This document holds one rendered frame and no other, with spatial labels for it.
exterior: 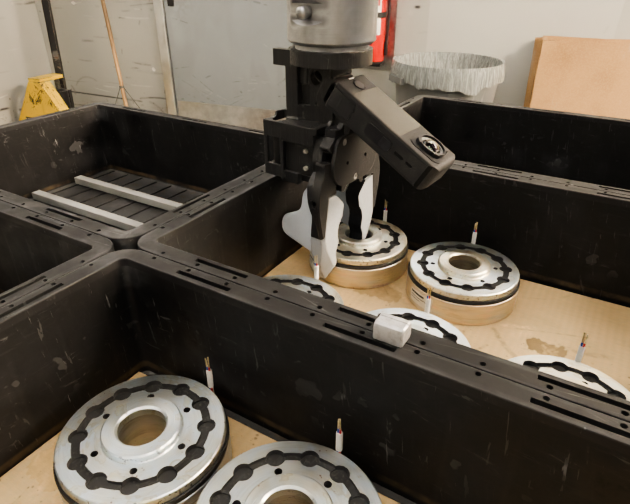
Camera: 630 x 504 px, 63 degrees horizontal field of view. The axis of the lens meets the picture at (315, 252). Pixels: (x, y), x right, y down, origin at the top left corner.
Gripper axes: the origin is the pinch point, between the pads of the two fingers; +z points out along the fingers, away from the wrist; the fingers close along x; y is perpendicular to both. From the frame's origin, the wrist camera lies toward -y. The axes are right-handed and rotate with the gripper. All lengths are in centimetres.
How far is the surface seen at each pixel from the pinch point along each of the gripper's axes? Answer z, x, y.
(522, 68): 23, -266, 61
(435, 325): -0.7, 5.8, -12.6
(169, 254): -7.8, 18.7, 2.9
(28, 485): 2.2, 32.3, 1.9
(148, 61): 33, -198, 299
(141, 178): 2.3, -5.1, 40.5
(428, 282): -1.1, 0.7, -9.5
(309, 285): -0.8, 7.3, -1.0
